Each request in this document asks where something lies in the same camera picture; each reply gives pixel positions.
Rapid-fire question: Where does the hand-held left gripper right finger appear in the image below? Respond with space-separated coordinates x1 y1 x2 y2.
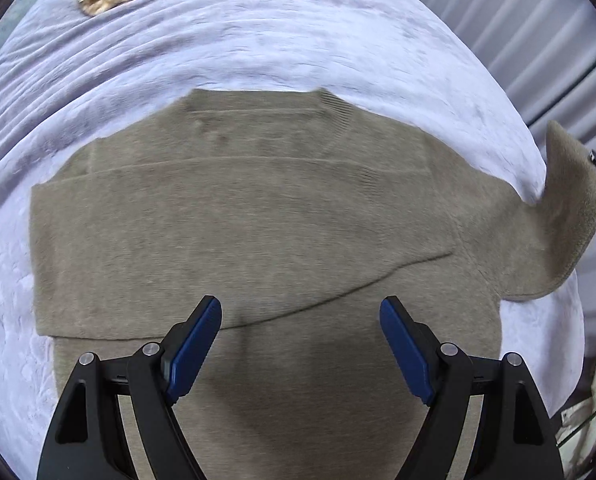
379 296 564 480

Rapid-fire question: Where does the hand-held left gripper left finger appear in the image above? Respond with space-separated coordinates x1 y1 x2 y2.
37 295 223 480

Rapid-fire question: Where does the olive fleece sweater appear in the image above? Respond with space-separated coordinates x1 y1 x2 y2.
30 88 596 480

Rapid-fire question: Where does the grey pleated curtain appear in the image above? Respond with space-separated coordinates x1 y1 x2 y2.
408 0 596 171

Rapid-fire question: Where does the lavender embossed blanket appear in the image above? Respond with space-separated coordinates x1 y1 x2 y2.
0 0 587 480

